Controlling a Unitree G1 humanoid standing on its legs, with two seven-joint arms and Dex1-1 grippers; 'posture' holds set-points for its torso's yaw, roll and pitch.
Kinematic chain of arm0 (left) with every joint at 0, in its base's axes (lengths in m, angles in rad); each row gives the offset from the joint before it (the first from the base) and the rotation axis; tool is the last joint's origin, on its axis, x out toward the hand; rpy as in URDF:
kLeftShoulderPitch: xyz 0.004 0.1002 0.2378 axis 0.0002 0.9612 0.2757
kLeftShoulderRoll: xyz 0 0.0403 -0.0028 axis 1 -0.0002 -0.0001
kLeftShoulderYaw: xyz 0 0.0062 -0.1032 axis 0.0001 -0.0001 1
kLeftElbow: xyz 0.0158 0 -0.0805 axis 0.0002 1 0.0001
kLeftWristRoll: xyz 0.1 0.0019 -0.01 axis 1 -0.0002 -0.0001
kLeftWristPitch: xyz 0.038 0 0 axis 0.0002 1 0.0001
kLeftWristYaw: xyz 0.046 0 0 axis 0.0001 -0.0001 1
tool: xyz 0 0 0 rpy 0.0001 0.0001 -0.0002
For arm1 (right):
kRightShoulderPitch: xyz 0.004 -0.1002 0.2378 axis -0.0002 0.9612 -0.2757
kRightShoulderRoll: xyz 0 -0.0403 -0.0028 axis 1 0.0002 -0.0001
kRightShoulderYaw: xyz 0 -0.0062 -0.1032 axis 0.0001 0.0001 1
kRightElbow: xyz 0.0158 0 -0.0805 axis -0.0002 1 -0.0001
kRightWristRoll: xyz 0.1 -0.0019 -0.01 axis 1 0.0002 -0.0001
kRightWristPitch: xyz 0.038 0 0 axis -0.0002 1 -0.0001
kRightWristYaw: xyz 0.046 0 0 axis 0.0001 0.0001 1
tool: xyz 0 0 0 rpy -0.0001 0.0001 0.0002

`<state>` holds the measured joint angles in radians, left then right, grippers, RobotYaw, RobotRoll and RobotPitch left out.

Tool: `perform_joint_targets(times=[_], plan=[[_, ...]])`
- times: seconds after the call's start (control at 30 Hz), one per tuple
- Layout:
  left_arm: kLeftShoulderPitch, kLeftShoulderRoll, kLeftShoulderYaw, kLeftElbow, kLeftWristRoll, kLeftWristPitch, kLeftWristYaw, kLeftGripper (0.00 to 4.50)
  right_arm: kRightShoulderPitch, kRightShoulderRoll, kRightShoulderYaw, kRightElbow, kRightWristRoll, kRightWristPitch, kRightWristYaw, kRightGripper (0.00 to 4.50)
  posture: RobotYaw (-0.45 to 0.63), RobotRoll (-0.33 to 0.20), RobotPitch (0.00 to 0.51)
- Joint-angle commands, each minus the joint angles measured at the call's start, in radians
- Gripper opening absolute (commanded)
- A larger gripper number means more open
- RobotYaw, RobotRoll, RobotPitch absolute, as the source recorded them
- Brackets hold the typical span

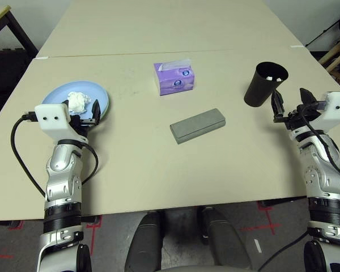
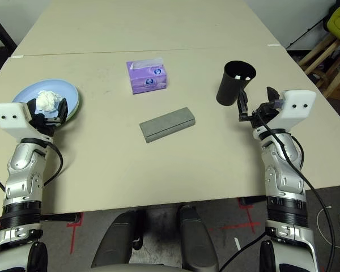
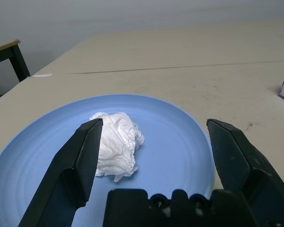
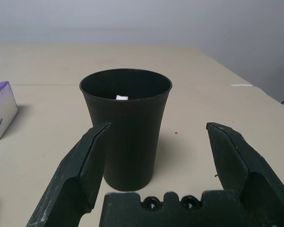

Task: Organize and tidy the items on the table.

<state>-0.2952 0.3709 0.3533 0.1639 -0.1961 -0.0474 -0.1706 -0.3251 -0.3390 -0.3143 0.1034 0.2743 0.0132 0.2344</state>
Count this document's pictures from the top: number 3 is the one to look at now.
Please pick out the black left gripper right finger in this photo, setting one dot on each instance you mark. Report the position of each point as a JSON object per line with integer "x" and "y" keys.
{"x": 246, "y": 170}

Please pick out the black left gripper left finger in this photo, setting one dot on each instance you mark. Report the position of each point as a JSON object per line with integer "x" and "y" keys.
{"x": 66, "y": 179}

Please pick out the white tissue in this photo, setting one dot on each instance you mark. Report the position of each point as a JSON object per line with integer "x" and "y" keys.
{"x": 118, "y": 146}

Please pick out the blue plastic plate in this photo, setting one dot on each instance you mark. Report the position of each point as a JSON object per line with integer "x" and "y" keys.
{"x": 168, "y": 146}

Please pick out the white tape strip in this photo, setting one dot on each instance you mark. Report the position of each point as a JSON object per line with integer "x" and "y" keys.
{"x": 41, "y": 75}

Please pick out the side table with black frame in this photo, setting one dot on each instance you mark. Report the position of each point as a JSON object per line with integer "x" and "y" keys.
{"x": 20, "y": 63}

